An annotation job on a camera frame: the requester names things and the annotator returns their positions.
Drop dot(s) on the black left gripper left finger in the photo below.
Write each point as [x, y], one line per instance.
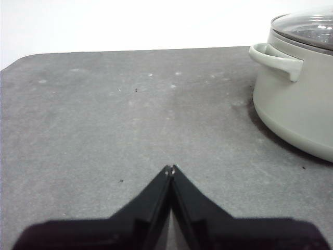
[104, 234]

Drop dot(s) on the glass pot lid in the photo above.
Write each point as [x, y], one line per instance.
[307, 28]

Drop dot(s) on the pale green electric pot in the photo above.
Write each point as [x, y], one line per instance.
[299, 109]

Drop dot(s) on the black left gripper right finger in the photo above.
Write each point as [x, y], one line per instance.
[234, 234]

